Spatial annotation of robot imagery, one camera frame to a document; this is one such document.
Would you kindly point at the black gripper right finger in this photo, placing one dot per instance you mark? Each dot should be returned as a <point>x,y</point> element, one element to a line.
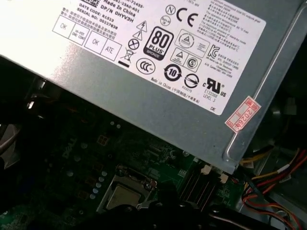
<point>204,220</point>

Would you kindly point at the RAM slot with white clips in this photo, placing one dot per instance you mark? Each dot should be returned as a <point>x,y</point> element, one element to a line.
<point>214,191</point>
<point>197,187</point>

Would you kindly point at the CPU socket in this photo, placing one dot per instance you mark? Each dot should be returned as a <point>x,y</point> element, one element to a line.
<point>124,176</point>

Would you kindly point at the RAM slot with black clips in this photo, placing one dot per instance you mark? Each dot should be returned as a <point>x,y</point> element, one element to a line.
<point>205,189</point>
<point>189,183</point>

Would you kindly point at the grey power supply unit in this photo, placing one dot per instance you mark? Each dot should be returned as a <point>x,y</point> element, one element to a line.
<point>120,95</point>

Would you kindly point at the metal socket cover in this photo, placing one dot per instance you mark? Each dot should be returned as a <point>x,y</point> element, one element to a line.
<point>109,191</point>

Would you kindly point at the green motherboard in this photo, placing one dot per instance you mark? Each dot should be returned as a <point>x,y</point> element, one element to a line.
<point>175,175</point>

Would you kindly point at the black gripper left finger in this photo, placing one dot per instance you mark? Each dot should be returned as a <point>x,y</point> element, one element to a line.
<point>144,218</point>

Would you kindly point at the silver CPU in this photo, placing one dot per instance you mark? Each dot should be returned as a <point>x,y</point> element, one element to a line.
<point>123,196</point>

